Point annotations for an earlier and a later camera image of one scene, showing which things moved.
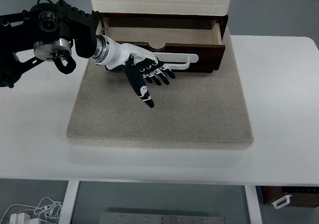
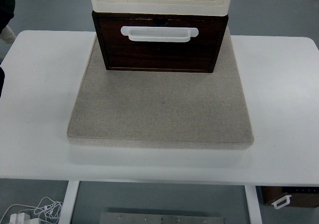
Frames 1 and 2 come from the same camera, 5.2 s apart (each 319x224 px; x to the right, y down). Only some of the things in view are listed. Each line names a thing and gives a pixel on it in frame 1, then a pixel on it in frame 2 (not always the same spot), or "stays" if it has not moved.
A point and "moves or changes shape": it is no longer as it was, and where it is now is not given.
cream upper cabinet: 195,0 stays
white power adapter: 20,218 stays
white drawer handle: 177,57 → 158,34
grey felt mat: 197,110 stays
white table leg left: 69,202 stays
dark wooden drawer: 202,36 moves or changes shape
